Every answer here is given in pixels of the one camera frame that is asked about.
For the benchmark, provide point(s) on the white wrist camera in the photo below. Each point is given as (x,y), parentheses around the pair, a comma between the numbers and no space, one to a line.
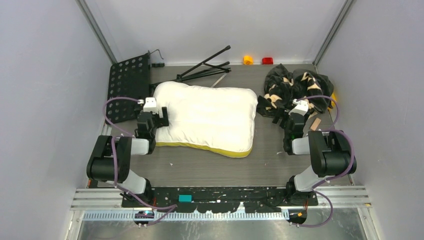
(149,105)
(301,107)

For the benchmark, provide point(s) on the teal block on base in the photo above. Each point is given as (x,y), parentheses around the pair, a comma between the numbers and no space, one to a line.
(185,198)

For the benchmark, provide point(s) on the yellow toy block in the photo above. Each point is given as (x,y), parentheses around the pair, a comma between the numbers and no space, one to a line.
(333,101)

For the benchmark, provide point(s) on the aluminium rail frame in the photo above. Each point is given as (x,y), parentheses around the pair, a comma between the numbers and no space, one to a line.
(106,205)

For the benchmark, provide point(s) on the yellow round toy piece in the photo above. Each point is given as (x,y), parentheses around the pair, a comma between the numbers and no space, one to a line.
(248,60)

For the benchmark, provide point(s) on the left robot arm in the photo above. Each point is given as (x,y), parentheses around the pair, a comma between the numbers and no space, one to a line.
(110,160)

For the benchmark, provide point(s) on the tan wooden block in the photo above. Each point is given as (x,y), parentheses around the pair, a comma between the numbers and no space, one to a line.
(315,124)

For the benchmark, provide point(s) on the black perforated music stand tray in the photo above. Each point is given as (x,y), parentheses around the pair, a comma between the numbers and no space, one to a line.
(130,78)

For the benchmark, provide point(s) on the black floral pillowcase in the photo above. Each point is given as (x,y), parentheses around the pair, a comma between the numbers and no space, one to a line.
(282,86)

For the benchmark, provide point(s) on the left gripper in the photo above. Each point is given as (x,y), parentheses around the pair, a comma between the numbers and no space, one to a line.
(163,121)

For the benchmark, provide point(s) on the black folding tripod stand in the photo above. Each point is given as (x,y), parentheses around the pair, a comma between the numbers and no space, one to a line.
(204,69)

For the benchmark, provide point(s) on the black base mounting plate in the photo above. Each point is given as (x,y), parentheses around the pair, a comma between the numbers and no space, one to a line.
(219,199)

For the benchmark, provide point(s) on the red toy block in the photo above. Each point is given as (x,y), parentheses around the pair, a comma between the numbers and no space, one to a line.
(267,61)

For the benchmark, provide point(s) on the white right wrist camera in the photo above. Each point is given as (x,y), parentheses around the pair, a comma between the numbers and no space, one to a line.
(301,107)

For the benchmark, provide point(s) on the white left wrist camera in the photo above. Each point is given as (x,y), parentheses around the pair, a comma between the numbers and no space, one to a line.
(149,105)

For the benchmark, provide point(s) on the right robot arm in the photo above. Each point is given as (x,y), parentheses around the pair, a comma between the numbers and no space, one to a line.
(331,156)

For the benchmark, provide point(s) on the white pillow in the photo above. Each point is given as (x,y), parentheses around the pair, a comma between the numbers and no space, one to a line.
(220,120)

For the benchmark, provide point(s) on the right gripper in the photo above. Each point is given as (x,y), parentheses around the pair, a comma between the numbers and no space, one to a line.
(278,116)

